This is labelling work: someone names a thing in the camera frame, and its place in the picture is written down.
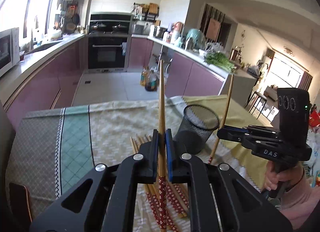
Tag chopstick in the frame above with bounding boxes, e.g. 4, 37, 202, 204
130, 137, 160, 226
145, 134, 189, 219
158, 59, 167, 231
208, 75, 234, 164
135, 134, 180, 232

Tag pink sleeve right forearm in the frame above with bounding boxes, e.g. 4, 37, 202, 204
280, 175, 319, 230

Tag right hand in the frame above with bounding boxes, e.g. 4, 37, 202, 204
264, 161, 304, 191

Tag patterned green beige tablecloth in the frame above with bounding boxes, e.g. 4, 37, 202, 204
5, 95, 266, 231

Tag black mesh utensil cup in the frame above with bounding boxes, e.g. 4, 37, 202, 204
174, 104, 220, 155

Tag green vegetables bundle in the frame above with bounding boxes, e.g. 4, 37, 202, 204
204, 52, 236, 72

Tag cooking oil bottle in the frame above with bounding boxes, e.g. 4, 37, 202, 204
145, 70, 157, 91

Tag teal ceramic jar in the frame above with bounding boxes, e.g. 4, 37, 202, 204
186, 29, 206, 50

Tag black built-in oven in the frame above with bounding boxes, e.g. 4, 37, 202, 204
88, 12, 133, 72

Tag white microwave oven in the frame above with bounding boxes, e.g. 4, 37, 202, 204
0, 28, 20, 77

